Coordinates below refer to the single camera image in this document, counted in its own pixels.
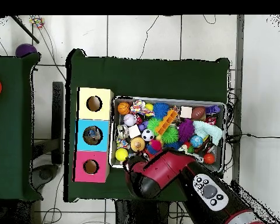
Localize orange toy brick round studs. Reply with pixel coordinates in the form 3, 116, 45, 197
155, 109, 179, 136

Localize wooden box three holes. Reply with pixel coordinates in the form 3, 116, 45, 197
74, 87, 115, 183

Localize clear shallow mesh bin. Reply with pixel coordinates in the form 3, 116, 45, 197
110, 94, 227, 173

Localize small black white soccer ball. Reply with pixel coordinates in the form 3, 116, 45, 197
141, 128, 155, 142

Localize small orange basketball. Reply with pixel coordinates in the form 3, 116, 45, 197
117, 101, 132, 116

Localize blue spiky ball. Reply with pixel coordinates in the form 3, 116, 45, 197
152, 102, 172, 120

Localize green spiky ball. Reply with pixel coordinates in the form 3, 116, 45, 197
160, 127, 180, 145

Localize yellow green ball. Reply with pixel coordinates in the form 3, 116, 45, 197
115, 148, 130, 162

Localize purple spiky ball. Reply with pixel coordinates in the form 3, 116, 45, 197
179, 118, 197, 143

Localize brown toy football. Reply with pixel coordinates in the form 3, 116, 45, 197
192, 106, 208, 121

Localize light blue cloth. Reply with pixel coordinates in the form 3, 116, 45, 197
194, 121, 225, 148

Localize red orange ball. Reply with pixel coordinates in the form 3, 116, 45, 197
203, 153, 216, 166

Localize black upright bar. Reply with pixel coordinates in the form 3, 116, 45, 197
51, 81, 65, 165

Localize grey round base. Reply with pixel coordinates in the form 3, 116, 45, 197
31, 164, 61, 190

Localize dark green side table cloth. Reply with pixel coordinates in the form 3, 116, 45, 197
0, 51, 42, 202

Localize purple round object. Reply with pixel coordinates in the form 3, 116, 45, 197
15, 43, 39, 58

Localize small colourful item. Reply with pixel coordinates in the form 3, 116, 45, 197
30, 16, 46, 30

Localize black stick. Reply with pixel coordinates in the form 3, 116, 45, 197
9, 15, 40, 44

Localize black power cable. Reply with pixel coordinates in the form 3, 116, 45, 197
226, 132, 280, 143

